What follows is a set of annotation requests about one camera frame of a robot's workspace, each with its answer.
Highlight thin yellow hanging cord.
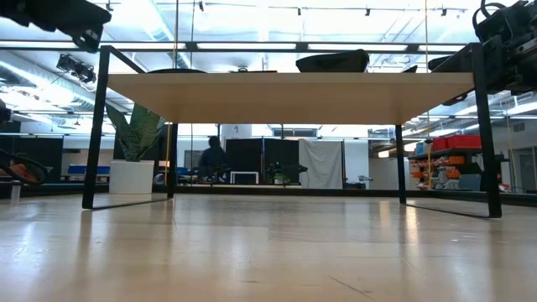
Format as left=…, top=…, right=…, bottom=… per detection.
left=424, top=0, right=433, bottom=190
left=164, top=123, right=172, bottom=185

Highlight blue box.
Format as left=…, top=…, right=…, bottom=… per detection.
left=66, top=164, right=111, bottom=176

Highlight shelving rack with orange bins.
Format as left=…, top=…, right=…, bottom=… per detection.
left=409, top=133, right=490, bottom=192

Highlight black spotlight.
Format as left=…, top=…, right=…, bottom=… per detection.
left=55, top=53, right=96, bottom=84

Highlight snake plant in white pot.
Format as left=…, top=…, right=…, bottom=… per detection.
left=104, top=102, right=167, bottom=195

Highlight black partition panels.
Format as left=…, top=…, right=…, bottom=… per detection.
left=225, top=137, right=300, bottom=185

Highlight black aluminium table frame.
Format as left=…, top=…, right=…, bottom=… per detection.
left=0, top=182, right=537, bottom=209

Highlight black leaf-shaped plate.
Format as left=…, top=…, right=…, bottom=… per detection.
left=147, top=68, right=207, bottom=76

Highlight white hanging sheet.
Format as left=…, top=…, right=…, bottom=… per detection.
left=298, top=138, right=346, bottom=190

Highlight wooden riser shelf black legs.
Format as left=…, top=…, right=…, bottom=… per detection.
left=81, top=43, right=503, bottom=219

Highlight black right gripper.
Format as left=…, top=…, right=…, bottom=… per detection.
left=427, top=31, right=537, bottom=106

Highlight person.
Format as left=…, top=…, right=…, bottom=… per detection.
left=198, top=135, right=231, bottom=182
left=0, top=148, right=50, bottom=185

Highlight small white table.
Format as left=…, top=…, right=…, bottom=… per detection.
left=229, top=170, right=260, bottom=185

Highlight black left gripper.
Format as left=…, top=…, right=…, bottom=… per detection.
left=24, top=0, right=112, bottom=54

